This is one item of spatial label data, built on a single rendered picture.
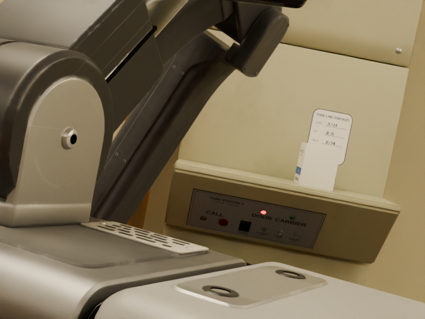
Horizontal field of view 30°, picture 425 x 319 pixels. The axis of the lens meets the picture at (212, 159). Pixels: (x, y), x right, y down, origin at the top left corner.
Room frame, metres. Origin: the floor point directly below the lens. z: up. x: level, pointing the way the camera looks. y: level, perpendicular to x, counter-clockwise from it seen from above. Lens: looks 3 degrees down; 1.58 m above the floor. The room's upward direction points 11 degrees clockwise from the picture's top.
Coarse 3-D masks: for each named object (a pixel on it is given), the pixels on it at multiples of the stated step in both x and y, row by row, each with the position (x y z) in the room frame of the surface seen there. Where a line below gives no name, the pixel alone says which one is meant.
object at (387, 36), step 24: (312, 0) 1.21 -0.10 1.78; (336, 0) 1.21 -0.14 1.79; (360, 0) 1.21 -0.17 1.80; (384, 0) 1.21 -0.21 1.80; (408, 0) 1.21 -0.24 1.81; (312, 24) 1.21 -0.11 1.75; (336, 24) 1.21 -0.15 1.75; (360, 24) 1.21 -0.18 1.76; (384, 24) 1.21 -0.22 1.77; (408, 24) 1.21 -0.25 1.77; (312, 48) 1.21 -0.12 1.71; (336, 48) 1.21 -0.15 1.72; (360, 48) 1.21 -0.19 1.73; (384, 48) 1.21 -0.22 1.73; (408, 48) 1.21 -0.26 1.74
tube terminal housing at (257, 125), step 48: (288, 48) 1.20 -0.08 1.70; (240, 96) 1.20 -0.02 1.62; (288, 96) 1.20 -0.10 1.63; (336, 96) 1.21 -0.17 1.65; (384, 96) 1.21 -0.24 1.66; (192, 144) 1.20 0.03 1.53; (240, 144) 1.20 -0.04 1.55; (288, 144) 1.21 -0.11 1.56; (384, 144) 1.21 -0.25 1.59; (192, 240) 1.20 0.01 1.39; (240, 240) 1.20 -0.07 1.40
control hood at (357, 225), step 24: (192, 168) 1.09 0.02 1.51; (216, 168) 1.13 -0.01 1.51; (216, 192) 1.11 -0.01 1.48; (240, 192) 1.10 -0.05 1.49; (264, 192) 1.10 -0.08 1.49; (288, 192) 1.09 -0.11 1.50; (312, 192) 1.09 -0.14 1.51; (336, 192) 1.12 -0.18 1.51; (168, 216) 1.16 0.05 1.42; (336, 216) 1.12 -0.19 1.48; (360, 216) 1.11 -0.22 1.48; (384, 216) 1.10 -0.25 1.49; (264, 240) 1.17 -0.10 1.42; (336, 240) 1.15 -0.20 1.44; (360, 240) 1.15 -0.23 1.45; (384, 240) 1.14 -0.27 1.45
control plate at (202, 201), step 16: (192, 192) 1.12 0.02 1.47; (208, 192) 1.11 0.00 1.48; (192, 208) 1.14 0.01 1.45; (208, 208) 1.14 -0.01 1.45; (224, 208) 1.13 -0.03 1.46; (240, 208) 1.13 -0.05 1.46; (256, 208) 1.12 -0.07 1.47; (272, 208) 1.12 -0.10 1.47; (288, 208) 1.11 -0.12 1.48; (192, 224) 1.17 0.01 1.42; (208, 224) 1.16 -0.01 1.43; (256, 224) 1.15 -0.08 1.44; (272, 224) 1.14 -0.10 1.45; (288, 224) 1.14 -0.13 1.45; (304, 224) 1.13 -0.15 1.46; (320, 224) 1.13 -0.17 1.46; (272, 240) 1.17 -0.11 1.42; (288, 240) 1.16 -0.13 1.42; (304, 240) 1.16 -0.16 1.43
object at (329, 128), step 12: (312, 120) 1.21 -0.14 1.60; (324, 120) 1.21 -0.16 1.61; (336, 120) 1.21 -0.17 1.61; (348, 120) 1.21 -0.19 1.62; (312, 132) 1.21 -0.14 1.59; (324, 132) 1.21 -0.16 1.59; (336, 132) 1.21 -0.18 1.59; (348, 132) 1.21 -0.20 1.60; (324, 144) 1.21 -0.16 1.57; (336, 144) 1.21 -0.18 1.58
